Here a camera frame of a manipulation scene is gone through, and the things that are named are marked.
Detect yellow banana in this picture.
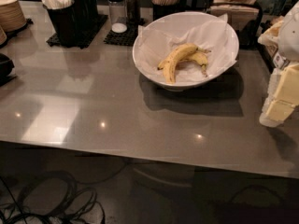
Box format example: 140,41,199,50
157,49,208,77
163,43,198,84

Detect clear salt shaker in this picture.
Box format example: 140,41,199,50
107,0,127,34

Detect white paper liner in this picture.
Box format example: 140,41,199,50
135,13,238,84

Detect black cup with white cutlery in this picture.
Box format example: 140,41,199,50
41,0,76,47

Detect black rubber mat centre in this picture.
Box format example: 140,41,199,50
104,19,145,47

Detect black cup with straws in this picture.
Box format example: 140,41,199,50
149,0,188,21

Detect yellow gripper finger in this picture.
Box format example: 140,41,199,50
259,98,295,128

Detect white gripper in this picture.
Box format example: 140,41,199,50
257,1,299,106

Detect black cables on floor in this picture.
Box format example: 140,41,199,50
0,170,107,224

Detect black rubber mat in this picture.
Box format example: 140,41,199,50
104,19,145,47
47,14,107,49

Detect black napkin holder with napkins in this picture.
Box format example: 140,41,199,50
209,0,263,49

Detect black object at left edge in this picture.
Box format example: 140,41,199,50
0,53,16,86

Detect dark pepper grinder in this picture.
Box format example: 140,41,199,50
125,0,141,24

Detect rear black cup with cutlery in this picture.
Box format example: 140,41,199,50
73,0,98,27

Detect stack of brown paper bowls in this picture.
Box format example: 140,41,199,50
0,0,26,32

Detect black rubber mat left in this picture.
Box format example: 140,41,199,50
47,14,107,49

